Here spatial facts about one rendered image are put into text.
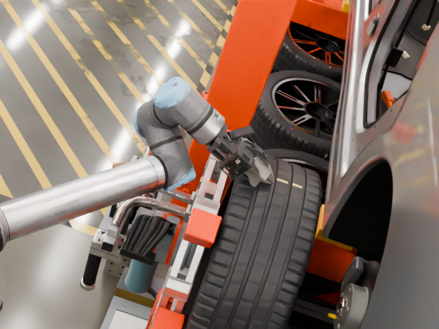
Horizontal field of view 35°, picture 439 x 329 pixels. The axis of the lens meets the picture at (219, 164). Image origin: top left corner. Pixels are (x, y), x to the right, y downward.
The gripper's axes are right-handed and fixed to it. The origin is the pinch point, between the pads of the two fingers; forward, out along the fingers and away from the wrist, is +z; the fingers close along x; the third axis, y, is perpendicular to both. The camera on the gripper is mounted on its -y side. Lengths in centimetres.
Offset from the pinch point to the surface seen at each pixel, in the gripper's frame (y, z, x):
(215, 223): 19.2, -7.1, -7.8
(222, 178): -2.0, -6.6, -11.8
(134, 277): -7, 7, -69
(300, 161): -106, 54, -52
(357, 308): 7.3, 45.5, -7.3
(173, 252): 6.8, -0.1, -36.1
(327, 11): -232, 47, -41
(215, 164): -8.0, -8.7, -14.1
